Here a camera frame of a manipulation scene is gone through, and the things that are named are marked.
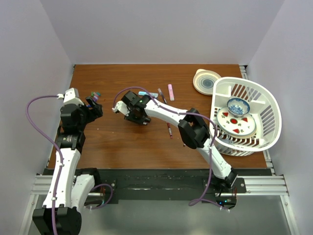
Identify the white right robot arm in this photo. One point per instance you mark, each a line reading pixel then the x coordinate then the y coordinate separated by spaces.
pixel 194 131

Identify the blue floral ceramic bowl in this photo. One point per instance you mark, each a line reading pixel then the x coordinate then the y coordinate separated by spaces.
pixel 238 107

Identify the pink highlighter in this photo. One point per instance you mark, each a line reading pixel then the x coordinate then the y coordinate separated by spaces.
pixel 171 92

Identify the white watermelon pattern plate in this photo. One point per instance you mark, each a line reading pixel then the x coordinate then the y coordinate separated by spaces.
pixel 239 127

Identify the white plastic dish rack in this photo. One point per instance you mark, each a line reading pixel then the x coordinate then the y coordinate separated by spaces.
pixel 263 108

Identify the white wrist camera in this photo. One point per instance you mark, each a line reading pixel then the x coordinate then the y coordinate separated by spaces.
pixel 121 107
pixel 71 96

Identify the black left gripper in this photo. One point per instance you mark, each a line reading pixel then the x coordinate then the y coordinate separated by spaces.
pixel 94 112

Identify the aluminium frame rail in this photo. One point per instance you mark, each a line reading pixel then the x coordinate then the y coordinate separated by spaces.
pixel 255 185

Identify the light blue highlighter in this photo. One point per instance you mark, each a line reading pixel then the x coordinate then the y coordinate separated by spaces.
pixel 141 93

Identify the cream plate with grey spiral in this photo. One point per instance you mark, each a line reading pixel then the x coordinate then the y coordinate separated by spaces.
pixel 204 80

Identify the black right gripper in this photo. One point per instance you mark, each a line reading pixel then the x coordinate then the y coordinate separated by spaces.
pixel 141 120

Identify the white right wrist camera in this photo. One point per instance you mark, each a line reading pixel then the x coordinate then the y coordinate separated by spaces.
pixel 121 107

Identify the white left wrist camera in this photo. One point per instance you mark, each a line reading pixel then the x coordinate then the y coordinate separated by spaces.
pixel 71 96

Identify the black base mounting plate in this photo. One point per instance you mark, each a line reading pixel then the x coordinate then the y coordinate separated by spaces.
pixel 165 184

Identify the dark purple gel pen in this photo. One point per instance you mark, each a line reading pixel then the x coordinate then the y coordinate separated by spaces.
pixel 162 95

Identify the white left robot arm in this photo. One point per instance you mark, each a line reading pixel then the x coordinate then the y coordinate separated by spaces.
pixel 60 213

